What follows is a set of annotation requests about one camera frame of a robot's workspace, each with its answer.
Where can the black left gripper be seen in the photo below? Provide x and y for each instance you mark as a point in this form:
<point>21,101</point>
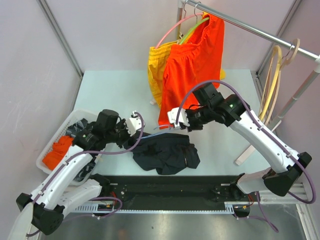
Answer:
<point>120,143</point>

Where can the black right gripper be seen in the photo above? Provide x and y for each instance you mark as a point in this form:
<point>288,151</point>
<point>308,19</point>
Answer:
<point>192,127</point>

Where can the blue wire hanger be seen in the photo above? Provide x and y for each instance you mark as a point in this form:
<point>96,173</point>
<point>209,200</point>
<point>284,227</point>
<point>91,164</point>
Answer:
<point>161,129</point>

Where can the dark navy shorts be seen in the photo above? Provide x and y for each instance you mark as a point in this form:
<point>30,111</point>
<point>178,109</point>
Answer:
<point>167,153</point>

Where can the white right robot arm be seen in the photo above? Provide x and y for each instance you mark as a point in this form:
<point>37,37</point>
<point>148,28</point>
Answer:
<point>286,165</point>

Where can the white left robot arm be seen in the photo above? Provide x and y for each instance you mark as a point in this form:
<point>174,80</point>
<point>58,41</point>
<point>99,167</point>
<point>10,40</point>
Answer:
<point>47,206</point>

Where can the orange shorts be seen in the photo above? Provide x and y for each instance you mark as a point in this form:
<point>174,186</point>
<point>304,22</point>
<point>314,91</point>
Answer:
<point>196,58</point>

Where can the yellow shorts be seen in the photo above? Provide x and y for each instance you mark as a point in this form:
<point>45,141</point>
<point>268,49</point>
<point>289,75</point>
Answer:
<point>155,69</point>

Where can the yellow hanger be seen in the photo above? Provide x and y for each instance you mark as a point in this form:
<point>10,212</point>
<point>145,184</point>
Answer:
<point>271,86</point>

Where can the green hanger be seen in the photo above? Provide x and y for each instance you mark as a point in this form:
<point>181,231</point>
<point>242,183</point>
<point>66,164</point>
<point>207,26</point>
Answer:
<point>193,27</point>

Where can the pink hanger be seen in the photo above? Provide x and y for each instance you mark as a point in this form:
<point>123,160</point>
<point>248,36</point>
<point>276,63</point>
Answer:
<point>175,27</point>

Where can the beige wooden hanger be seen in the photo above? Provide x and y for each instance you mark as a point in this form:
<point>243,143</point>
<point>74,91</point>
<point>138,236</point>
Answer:
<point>288,58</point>

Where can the patterned dark clothes in basket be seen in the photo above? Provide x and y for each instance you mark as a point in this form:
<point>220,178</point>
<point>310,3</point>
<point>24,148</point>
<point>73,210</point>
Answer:
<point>72,132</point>

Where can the white plastic basket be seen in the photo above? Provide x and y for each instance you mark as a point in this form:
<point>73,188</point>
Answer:
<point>73,117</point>

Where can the orange cloth in basket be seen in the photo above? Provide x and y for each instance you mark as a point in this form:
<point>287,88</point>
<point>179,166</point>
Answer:
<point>59,150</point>

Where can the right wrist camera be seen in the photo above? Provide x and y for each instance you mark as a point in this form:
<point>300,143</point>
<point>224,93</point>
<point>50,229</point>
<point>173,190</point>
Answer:
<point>176,118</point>

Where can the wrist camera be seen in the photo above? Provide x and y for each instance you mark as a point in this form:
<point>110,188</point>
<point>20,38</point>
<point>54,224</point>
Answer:
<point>176,118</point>
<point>134,123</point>

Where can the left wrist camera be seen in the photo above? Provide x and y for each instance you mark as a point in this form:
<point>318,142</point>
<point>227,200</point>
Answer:
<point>134,123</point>

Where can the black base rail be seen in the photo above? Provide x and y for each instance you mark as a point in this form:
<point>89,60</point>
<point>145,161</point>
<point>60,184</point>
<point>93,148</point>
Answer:
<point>184,194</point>

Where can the metal clothes rack rail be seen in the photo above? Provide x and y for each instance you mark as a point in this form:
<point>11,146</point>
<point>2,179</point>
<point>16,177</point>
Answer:
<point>240,24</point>

